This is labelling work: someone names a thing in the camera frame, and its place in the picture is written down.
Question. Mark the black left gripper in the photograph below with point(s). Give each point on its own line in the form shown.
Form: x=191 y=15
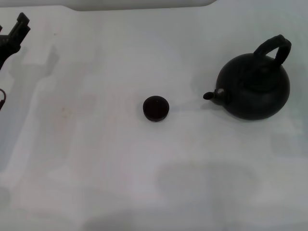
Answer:
x=6 y=50

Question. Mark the small dark round teacup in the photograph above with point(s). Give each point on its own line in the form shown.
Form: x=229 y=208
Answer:
x=156 y=108

